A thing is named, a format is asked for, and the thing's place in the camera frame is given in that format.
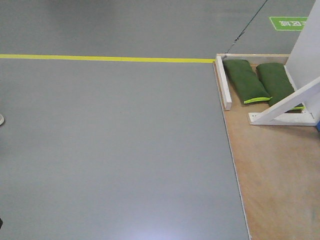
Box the blue door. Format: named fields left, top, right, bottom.
left=316, top=121, right=320, bottom=132

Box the white far edge batten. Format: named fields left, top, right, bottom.
left=215, top=54, right=232, bottom=111

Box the green sandbag left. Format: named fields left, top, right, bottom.
left=223, top=59, right=272, bottom=105

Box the green sandbag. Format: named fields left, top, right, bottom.
left=223, top=59, right=272, bottom=105
left=256, top=62, right=295, bottom=107

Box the white far wooden brace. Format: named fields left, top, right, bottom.
left=248, top=77, right=320, bottom=126

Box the green sandbag right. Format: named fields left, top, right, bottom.
left=256, top=62, right=295, bottom=107

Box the plywood base platform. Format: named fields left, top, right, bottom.
left=222, top=76, right=320, bottom=240

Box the green floor sign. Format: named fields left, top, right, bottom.
left=269, top=16, right=308, bottom=31

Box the black tension cable far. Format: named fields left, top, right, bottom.
left=224, top=0, right=269, bottom=60

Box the white wall panel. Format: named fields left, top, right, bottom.
left=283, top=0, right=320, bottom=120

